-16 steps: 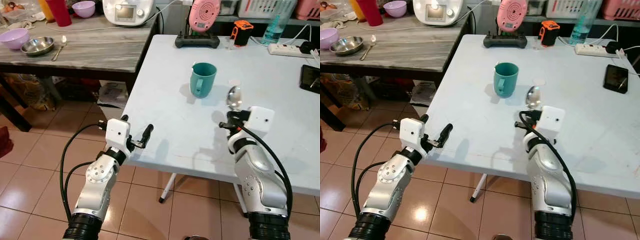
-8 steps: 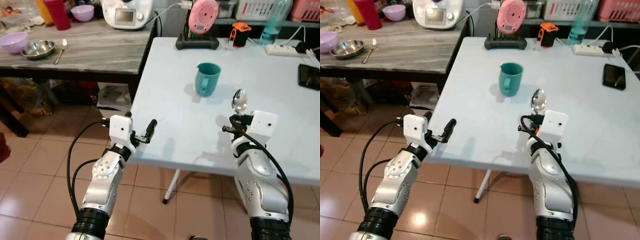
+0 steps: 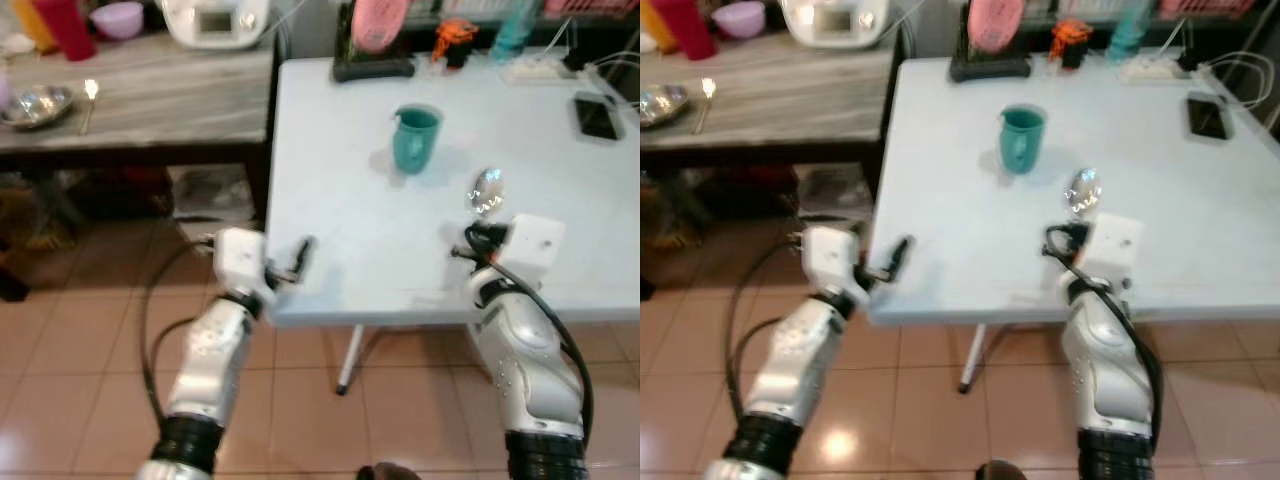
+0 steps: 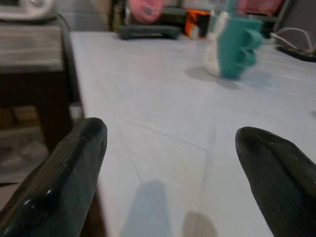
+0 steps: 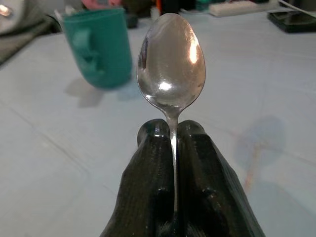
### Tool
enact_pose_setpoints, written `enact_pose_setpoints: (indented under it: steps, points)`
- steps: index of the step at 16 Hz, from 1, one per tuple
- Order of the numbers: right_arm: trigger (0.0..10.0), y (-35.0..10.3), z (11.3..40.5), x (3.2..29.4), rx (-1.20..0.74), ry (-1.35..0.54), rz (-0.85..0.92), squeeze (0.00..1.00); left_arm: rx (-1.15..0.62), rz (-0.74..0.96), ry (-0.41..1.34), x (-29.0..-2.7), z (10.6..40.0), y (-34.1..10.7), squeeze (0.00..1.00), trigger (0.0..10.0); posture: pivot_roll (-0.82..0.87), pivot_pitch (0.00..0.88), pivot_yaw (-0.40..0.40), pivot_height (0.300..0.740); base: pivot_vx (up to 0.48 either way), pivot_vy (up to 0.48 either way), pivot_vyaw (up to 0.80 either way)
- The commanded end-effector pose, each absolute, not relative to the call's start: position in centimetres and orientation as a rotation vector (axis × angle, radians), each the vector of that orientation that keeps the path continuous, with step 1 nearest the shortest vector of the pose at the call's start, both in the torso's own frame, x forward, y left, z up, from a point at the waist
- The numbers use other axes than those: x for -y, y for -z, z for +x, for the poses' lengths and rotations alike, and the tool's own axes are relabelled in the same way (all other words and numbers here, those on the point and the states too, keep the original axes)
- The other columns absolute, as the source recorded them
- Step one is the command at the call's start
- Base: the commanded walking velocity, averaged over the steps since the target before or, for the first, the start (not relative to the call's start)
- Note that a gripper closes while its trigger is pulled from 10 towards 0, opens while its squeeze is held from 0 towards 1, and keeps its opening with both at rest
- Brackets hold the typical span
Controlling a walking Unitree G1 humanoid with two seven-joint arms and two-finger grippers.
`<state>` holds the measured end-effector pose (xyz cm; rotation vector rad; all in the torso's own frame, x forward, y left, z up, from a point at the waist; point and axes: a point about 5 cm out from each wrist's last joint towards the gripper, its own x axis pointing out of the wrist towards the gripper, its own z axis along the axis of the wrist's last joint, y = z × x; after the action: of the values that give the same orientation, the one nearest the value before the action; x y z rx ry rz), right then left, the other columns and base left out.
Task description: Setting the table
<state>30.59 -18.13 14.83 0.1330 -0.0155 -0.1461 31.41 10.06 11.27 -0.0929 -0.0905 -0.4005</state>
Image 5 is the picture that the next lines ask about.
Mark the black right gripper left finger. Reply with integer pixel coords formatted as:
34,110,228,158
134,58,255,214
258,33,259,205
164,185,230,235
99,118,176,237

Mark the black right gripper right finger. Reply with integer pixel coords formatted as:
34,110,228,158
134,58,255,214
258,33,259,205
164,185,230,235
176,119,266,237

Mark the silver metal spoon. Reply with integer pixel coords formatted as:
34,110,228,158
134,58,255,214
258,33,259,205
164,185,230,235
136,13,206,213

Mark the light blue tablecloth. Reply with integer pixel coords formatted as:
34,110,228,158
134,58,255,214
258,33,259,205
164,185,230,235
0,11,316,237

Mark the teal plastic mug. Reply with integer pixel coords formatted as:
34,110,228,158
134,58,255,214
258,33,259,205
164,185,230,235
61,7,133,89

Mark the small black block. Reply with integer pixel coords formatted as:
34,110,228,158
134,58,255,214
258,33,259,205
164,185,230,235
127,14,139,29

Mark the white power strip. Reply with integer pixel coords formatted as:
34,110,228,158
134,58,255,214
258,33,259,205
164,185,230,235
209,1,296,17

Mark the black flat box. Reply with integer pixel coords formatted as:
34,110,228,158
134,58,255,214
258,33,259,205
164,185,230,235
268,9,316,34

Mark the grey rounded metal pot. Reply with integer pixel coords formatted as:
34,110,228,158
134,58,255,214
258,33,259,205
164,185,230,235
0,0,50,35

